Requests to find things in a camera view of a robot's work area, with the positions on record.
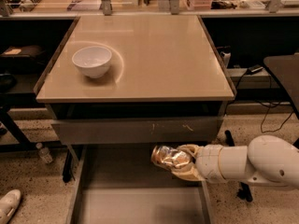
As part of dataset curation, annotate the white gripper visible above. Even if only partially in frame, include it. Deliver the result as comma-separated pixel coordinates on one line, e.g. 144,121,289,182
171,144,225,183

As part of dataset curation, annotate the crushed orange soda can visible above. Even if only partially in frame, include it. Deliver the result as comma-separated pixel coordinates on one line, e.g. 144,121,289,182
150,146,193,170

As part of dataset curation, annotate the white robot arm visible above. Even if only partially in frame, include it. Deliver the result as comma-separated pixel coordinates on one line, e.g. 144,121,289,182
171,135,299,189

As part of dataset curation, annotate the grey top drawer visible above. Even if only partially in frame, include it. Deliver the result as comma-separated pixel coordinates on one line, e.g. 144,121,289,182
52,102,225,145

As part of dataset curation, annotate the grey open bottom drawer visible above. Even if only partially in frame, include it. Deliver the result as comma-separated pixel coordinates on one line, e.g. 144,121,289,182
65,144,215,224

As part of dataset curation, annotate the grey drawer cabinet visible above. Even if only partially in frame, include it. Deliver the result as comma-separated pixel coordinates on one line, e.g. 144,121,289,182
33,14,237,163

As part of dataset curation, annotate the black table leg bar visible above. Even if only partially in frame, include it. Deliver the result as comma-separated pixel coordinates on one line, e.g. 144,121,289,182
225,131,253,203

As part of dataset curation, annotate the black phone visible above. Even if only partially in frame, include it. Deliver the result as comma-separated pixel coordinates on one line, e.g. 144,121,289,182
247,64,263,75

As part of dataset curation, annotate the white bowl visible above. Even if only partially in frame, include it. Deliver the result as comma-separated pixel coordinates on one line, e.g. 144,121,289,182
72,46,112,78

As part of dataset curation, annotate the plastic water bottle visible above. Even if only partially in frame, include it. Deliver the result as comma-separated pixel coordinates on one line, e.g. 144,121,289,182
36,143,53,164

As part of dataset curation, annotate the white shoe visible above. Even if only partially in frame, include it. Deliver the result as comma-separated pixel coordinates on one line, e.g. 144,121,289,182
0,189,21,224

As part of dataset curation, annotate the black cable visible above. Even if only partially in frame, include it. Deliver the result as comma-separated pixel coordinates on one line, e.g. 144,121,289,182
255,100,295,134

